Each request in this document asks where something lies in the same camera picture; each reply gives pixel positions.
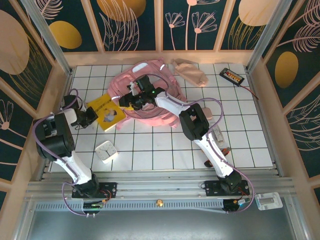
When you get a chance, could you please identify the yellow picture book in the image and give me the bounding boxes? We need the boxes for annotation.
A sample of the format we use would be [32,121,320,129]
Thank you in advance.
[86,93,127,133]

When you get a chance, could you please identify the pink backpack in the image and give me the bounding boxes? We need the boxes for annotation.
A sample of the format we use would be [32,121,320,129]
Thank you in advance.
[107,58,188,131]

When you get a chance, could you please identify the beige fabric pouch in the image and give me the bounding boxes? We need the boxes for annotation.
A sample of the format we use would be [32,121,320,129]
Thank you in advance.
[171,58,210,88]

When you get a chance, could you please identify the pink pencil case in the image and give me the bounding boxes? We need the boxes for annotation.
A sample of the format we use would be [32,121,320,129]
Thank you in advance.
[201,106,214,121]

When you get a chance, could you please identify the white remote control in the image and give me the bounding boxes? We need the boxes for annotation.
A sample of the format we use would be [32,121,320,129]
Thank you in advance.
[211,124,225,146]

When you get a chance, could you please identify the white square alarm clock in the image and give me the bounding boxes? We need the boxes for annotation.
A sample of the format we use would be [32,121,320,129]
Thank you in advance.
[94,140,119,165]

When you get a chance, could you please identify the black battery charger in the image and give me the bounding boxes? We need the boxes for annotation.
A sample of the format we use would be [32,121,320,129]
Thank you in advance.
[219,67,245,86]

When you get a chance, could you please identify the small white plastic box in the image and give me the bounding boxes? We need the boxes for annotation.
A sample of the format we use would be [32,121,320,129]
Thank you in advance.
[254,191,284,211]

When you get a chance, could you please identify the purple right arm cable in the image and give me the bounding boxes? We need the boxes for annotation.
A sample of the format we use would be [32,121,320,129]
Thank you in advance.
[143,73,256,215]

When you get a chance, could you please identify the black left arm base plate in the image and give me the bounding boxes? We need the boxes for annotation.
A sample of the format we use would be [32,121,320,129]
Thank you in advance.
[71,181,118,200]

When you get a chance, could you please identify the aluminium frame post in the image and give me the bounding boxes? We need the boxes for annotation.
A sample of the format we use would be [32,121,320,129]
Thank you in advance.
[244,0,293,73]
[19,0,75,77]

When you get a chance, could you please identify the aluminium mounting rail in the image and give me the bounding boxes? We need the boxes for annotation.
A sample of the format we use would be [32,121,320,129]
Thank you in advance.
[24,169,296,201]

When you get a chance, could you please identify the black controller board with wires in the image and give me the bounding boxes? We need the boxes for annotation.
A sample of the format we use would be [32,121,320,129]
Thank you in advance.
[223,198,252,215]
[82,198,109,217]

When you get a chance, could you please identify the thin red wire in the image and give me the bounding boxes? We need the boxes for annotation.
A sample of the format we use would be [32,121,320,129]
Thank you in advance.
[239,83,260,101]

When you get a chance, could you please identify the grey slotted cable duct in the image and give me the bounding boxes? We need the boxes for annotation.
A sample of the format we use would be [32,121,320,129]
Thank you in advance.
[34,198,227,215]

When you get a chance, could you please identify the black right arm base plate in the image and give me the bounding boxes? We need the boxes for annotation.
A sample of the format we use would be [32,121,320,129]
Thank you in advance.
[204,179,250,198]

